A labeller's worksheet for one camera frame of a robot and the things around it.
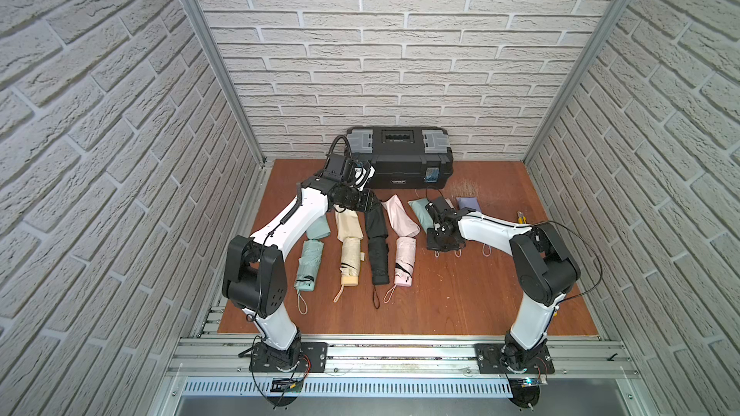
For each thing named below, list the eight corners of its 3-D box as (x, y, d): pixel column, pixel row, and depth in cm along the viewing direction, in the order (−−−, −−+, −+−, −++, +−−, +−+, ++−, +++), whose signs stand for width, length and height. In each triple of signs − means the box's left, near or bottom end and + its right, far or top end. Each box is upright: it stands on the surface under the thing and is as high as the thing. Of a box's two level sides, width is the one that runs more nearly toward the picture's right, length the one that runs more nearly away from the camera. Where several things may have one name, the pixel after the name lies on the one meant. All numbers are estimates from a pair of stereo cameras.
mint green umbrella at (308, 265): (292, 314, 83) (288, 310, 79) (305, 245, 97) (302, 239, 93) (314, 314, 83) (311, 310, 79) (323, 245, 97) (322, 239, 93)
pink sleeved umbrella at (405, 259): (384, 302, 84) (384, 299, 82) (396, 238, 98) (397, 233, 96) (407, 308, 83) (408, 305, 81) (417, 242, 97) (418, 238, 95)
